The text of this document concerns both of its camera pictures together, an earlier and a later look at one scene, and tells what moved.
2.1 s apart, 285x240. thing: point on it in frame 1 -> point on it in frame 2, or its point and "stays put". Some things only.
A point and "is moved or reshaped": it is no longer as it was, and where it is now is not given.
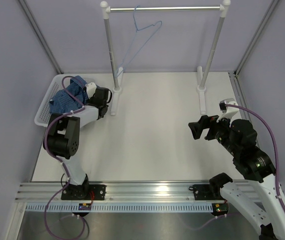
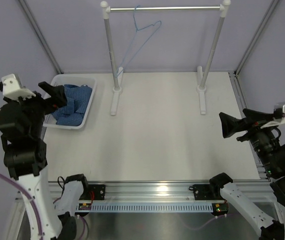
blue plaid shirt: x=77 y=96 is moved or reshaped
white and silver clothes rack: x=203 y=78 stays put
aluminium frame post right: x=256 y=36 stays put
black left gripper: x=89 y=100 -> x=58 y=99
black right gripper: x=205 y=122 -> x=230 y=124
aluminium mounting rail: x=115 y=191 stays put
